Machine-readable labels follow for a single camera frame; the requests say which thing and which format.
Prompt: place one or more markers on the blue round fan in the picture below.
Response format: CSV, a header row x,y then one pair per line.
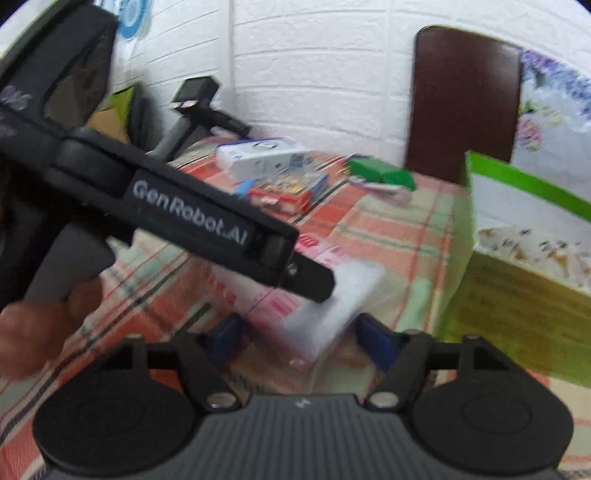
x,y
134,18

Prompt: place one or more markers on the green cardboard box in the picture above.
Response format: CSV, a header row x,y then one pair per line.
x,y
512,314

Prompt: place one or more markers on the green packet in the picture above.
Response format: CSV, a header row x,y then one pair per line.
x,y
381,170

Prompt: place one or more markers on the brown cardboard sheet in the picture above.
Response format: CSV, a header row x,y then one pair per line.
x,y
111,122

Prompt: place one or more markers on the spare black hand-held gripper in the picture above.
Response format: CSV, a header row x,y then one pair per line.
x,y
196,108

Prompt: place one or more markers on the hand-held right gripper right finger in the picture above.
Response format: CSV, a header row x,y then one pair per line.
x,y
376,344

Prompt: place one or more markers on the plaid tablecloth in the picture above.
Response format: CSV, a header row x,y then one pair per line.
x,y
415,240

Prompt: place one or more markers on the floral patterned cloth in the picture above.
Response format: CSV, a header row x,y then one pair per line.
x,y
531,251

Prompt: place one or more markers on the pink white tissue packet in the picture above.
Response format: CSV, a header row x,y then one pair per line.
x,y
332,318

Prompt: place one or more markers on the person's left hand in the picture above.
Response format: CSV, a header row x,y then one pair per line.
x,y
27,337

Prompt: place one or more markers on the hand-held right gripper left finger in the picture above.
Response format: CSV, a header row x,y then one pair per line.
x,y
226,341

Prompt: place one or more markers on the red colourful carton box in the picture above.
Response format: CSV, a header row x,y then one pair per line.
x,y
288,189

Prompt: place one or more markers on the white blue carton box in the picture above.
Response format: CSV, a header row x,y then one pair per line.
x,y
258,157

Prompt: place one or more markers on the green panel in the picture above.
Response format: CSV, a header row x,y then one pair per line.
x,y
124,99

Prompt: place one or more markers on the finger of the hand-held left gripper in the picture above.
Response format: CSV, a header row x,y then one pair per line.
x,y
310,279

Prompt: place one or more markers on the white plastic packet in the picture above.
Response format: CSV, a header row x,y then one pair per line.
x,y
385,191

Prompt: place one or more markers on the floral plastic bag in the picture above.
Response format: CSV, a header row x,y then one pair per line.
x,y
554,106

